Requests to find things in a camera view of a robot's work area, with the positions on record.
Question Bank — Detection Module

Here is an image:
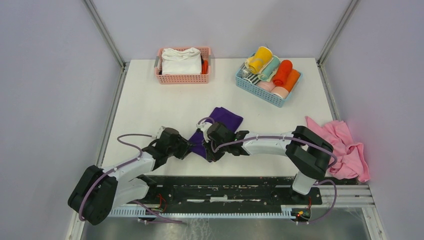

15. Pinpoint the purple cloth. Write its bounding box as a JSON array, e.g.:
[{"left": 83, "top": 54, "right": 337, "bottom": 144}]
[{"left": 188, "top": 107, "right": 244, "bottom": 159}]

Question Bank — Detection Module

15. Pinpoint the yellow towel with grey pattern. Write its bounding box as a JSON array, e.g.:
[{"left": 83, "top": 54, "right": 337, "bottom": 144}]
[{"left": 248, "top": 46, "right": 273, "bottom": 74}]

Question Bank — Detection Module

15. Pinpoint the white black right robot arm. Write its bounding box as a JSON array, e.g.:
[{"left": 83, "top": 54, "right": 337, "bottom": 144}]
[{"left": 196, "top": 121, "right": 337, "bottom": 204}]

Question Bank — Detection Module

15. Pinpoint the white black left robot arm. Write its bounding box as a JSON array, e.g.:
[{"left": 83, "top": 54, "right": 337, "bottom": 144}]
[{"left": 67, "top": 127, "right": 194, "bottom": 226}]

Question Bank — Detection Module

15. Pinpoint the blue perforated plastic basket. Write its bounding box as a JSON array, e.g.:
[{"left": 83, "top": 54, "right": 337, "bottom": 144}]
[{"left": 235, "top": 63, "right": 303, "bottom": 108}]

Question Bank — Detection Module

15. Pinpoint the pink perforated plastic basket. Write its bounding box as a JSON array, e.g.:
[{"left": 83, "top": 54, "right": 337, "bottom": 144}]
[{"left": 154, "top": 46, "right": 212, "bottom": 85}]

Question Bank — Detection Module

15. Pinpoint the green white striped rolled towel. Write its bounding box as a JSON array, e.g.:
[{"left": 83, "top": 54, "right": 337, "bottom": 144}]
[{"left": 242, "top": 73, "right": 261, "bottom": 86}]

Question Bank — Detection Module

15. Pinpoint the grey white rolled towel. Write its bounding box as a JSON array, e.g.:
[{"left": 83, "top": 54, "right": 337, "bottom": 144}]
[{"left": 240, "top": 69, "right": 251, "bottom": 79}]

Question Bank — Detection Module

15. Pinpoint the pink rolled towel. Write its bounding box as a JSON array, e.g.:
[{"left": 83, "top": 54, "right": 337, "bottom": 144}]
[{"left": 256, "top": 81, "right": 275, "bottom": 92}]

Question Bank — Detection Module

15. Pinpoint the orange towel in pink basket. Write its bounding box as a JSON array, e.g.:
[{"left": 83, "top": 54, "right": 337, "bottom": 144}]
[{"left": 201, "top": 60, "right": 209, "bottom": 75}]

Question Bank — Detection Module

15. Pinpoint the orange and peach rolled towel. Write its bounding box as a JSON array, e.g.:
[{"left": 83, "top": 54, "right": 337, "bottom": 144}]
[{"left": 271, "top": 69, "right": 301, "bottom": 99}]

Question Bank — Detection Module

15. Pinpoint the teal rolled towel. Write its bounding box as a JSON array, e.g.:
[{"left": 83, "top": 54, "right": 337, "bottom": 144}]
[{"left": 258, "top": 55, "right": 281, "bottom": 82}]

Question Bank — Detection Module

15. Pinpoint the folded white towel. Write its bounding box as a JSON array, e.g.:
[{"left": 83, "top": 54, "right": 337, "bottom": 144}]
[{"left": 161, "top": 47, "right": 202, "bottom": 75}]

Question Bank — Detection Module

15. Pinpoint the yellow rolled towel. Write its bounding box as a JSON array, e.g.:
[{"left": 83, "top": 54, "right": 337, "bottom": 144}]
[{"left": 244, "top": 56, "right": 253, "bottom": 69}]

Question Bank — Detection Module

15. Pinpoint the red-orange rolled towel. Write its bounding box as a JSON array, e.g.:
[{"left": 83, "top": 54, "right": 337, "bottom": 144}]
[{"left": 272, "top": 59, "right": 293, "bottom": 87}]

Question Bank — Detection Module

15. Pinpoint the crumpled pink cloth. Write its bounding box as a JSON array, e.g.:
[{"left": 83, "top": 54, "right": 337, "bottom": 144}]
[{"left": 305, "top": 116, "right": 371, "bottom": 183}]

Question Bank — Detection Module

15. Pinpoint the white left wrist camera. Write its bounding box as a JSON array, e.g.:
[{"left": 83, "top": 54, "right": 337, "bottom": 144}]
[{"left": 156, "top": 126, "right": 166, "bottom": 139}]

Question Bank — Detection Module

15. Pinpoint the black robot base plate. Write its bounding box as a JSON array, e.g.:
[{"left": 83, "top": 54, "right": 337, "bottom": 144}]
[{"left": 138, "top": 175, "right": 323, "bottom": 214}]

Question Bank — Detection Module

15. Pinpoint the white slotted cable duct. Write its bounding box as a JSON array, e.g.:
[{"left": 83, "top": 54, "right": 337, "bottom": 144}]
[{"left": 108, "top": 205, "right": 295, "bottom": 220}]

